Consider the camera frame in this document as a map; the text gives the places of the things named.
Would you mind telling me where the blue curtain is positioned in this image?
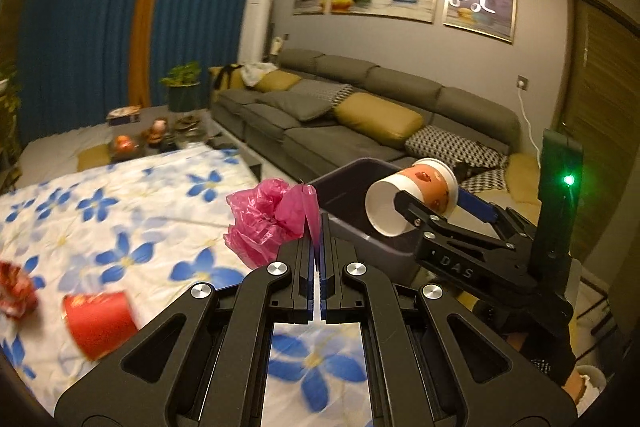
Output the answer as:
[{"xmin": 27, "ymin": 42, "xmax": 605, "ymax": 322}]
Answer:
[{"xmin": 17, "ymin": 0, "xmax": 245, "ymax": 142}]

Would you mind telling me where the patterned cushion near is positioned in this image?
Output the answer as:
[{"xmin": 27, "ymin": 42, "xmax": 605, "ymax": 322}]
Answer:
[{"xmin": 405, "ymin": 126, "xmax": 508, "ymax": 169}]

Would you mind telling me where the wall socket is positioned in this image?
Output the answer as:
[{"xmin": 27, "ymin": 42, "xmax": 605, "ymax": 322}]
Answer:
[{"xmin": 516, "ymin": 76, "xmax": 529, "ymax": 91}]

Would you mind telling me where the white cloth on sofa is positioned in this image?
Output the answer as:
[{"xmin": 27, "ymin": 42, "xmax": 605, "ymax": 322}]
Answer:
[{"xmin": 240, "ymin": 62, "xmax": 278, "ymax": 88}]

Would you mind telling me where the yellow cushion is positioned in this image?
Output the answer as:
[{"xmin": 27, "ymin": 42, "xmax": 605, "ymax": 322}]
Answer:
[
  {"xmin": 254, "ymin": 69, "xmax": 302, "ymax": 93},
  {"xmin": 334, "ymin": 92, "xmax": 424, "ymax": 148}
]

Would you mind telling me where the grey cushion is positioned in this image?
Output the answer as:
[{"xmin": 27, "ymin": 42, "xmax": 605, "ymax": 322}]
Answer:
[{"xmin": 258, "ymin": 91, "xmax": 332, "ymax": 122}]

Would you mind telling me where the box on coffee table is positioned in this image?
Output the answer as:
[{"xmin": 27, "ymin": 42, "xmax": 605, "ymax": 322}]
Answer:
[{"xmin": 106, "ymin": 105, "xmax": 141, "ymax": 127}]

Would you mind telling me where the red gold paper cup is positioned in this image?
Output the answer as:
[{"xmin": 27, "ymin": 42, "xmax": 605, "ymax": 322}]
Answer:
[{"xmin": 62, "ymin": 291, "xmax": 138, "ymax": 361}]

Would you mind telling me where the red snack bag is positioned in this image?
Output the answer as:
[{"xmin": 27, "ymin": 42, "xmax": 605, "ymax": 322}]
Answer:
[{"xmin": 0, "ymin": 261, "xmax": 38, "ymax": 320}]

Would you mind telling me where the grey sectional sofa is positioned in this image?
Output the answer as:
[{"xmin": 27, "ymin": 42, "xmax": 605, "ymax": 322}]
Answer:
[{"xmin": 209, "ymin": 49, "xmax": 521, "ymax": 182}]

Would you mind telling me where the white standing air conditioner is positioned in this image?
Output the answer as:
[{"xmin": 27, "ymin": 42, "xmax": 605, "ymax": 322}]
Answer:
[{"xmin": 238, "ymin": 0, "xmax": 272, "ymax": 64}]

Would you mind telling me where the pink plastic bag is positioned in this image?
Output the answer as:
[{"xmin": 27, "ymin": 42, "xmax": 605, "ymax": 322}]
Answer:
[{"xmin": 224, "ymin": 179, "xmax": 321, "ymax": 269}]

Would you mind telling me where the orange printed paper cup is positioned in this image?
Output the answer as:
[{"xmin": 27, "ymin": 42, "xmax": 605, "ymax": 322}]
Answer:
[{"xmin": 364, "ymin": 158, "xmax": 459, "ymax": 237}]

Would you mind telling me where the wooden door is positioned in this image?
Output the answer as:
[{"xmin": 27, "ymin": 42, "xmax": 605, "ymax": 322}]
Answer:
[{"xmin": 552, "ymin": 0, "xmax": 639, "ymax": 261}]

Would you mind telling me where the grey trash bin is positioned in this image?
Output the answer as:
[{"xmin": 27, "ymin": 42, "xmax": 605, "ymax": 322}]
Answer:
[{"xmin": 310, "ymin": 157, "xmax": 420, "ymax": 286}]

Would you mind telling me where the yellow cushion middle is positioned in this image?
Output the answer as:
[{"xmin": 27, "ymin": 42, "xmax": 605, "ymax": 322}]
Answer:
[{"xmin": 334, "ymin": 92, "xmax": 424, "ymax": 148}]

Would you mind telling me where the orange curtain strip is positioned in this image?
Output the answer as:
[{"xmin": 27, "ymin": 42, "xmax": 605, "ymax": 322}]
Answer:
[{"xmin": 127, "ymin": 0, "xmax": 155, "ymax": 107}]

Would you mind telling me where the potted green floor plant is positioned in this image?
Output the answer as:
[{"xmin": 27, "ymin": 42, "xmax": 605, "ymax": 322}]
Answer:
[{"xmin": 160, "ymin": 62, "xmax": 202, "ymax": 113}]

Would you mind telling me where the patterned cushion far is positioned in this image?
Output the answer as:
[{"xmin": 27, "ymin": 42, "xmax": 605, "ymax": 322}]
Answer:
[{"xmin": 288, "ymin": 79, "xmax": 354, "ymax": 107}]

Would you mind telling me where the yellow cushion far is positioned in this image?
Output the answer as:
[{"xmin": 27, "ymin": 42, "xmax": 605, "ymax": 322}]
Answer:
[{"xmin": 254, "ymin": 69, "xmax": 302, "ymax": 93}]

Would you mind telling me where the patterned cushion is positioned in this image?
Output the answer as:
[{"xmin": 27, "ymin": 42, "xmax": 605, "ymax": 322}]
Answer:
[
  {"xmin": 288, "ymin": 79, "xmax": 354, "ymax": 107},
  {"xmin": 405, "ymin": 126, "xmax": 508, "ymax": 169}
]

